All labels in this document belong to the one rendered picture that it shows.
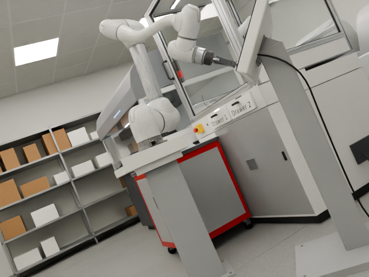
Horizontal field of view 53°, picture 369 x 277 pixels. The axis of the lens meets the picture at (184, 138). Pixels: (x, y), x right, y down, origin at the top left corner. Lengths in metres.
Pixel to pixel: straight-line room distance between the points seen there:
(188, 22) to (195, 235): 1.16
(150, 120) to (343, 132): 1.32
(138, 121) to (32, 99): 4.80
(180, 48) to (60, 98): 5.04
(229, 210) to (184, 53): 1.34
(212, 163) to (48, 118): 4.39
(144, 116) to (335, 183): 1.09
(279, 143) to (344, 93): 0.67
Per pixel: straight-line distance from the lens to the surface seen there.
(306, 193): 2.41
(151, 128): 2.16
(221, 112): 2.73
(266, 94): 2.37
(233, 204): 2.86
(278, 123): 2.37
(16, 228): 6.10
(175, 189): 2.12
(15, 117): 6.76
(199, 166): 2.76
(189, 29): 1.98
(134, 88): 3.49
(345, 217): 1.83
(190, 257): 2.19
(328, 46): 2.87
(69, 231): 6.56
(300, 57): 2.66
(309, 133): 1.75
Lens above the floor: 0.72
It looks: 2 degrees up
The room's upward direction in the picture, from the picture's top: 24 degrees counter-clockwise
